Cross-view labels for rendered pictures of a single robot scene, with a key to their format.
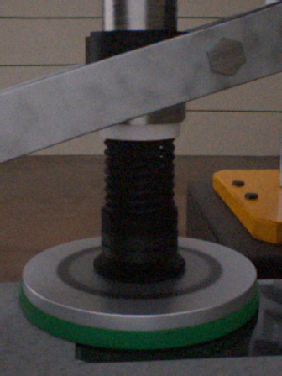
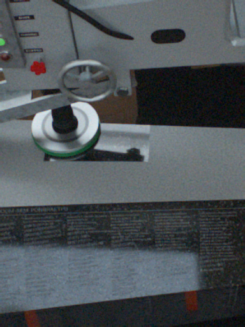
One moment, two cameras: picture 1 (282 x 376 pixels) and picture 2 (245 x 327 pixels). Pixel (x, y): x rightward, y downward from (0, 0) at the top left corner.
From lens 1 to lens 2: 141 cm
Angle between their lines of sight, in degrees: 43
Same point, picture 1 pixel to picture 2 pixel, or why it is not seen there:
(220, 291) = (81, 140)
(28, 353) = (33, 156)
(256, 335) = (90, 152)
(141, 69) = (51, 101)
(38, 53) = not seen: outside the picture
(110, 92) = (44, 105)
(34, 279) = (34, 129)
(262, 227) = not seen: hidden behind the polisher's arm
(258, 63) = not seen: hidden behind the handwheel
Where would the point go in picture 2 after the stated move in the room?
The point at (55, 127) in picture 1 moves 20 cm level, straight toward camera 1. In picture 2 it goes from (31, 112) to (25, 168)
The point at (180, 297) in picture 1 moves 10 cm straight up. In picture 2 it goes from (71, 142) to (66, 121)
